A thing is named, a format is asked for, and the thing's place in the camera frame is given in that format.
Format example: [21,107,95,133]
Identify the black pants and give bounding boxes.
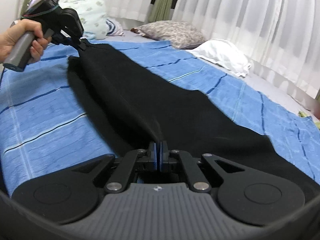
[67,43,319,201]

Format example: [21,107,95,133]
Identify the person's left hand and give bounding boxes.
[0,19,52,64]

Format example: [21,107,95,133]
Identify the striped navy white cloth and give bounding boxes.
[106,17,124,36]

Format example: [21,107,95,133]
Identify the light green patterned pillow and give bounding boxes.
[59,0,110,40]

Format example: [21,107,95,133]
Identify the blue striped towel blanket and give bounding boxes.
[1,41,319,194]

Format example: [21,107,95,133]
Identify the floral patterned pillow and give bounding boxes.
[130,20,207,49]

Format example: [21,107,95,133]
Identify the green cloth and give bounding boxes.
[298,111,320,129]

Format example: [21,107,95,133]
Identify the white pillow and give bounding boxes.
[188,39,252,77]

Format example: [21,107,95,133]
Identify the white sheer curtain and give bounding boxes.
[105,0,319,98]

